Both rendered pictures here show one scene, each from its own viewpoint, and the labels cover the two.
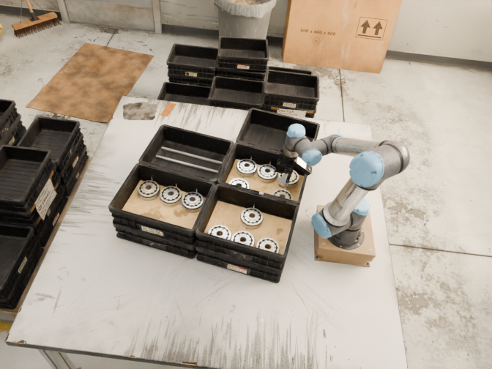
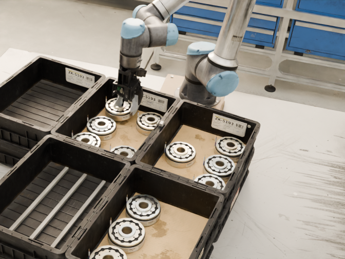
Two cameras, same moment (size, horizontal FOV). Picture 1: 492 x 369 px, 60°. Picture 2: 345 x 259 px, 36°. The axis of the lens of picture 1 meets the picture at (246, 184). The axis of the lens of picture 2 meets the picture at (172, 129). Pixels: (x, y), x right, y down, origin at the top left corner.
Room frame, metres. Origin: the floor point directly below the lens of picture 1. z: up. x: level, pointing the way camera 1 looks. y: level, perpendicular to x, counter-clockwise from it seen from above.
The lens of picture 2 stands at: (1.05, 1.34, 2.01)
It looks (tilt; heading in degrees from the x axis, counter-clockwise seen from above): 37 degrees down; 278
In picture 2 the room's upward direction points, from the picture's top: 6 degrees clockwise
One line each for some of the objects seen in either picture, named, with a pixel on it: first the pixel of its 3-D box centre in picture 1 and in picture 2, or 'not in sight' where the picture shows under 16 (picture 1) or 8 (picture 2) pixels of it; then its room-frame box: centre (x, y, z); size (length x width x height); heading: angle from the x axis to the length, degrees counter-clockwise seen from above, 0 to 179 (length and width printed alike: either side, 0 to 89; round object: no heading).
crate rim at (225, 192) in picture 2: (248, 220); (201, 144); (1.13, -0.03, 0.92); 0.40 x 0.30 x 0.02; 79
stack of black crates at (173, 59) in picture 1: (194, 73); not in sight; (3.07, 0.54, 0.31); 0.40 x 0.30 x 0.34; 89
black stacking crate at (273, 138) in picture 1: (277, 140); (44, 104); (1.72, -0.15, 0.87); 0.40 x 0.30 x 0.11; 79
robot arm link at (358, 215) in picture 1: (353, 211); (202, 60); (1.21, -0.48, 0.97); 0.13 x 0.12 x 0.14; 125
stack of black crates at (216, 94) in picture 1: (236, 107); not in sight; (2.67, 0.14, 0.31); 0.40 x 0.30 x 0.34; 89
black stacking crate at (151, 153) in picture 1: (187, 159); (55, 202); (1.51, 0.30, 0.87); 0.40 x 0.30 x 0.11; 79
